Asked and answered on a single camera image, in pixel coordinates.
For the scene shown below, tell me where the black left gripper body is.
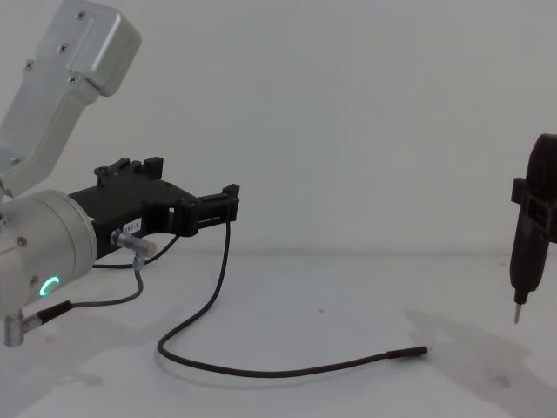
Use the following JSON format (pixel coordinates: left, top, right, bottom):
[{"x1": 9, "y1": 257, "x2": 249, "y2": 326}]
[{"x1": 68, "y1": 170, "x2": 193, "y2": 264}]

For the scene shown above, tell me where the white table cloth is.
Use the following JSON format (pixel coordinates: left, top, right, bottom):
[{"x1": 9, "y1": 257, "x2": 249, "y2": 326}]
[{"x1": 0, "y1": 248, "x2": 557, "y2": 418}]

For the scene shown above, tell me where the long black loose cable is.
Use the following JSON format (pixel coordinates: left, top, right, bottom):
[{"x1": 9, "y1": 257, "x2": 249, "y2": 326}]
[{"x1": 156, "y1": 219, "x2": 429, "y2": 379}]

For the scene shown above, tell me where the thin dark cable silver plug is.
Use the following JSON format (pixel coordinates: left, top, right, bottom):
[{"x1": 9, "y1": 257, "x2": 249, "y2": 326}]
[{"x1": 3, "y1": 229, "x2": 176, "y2": 348}]

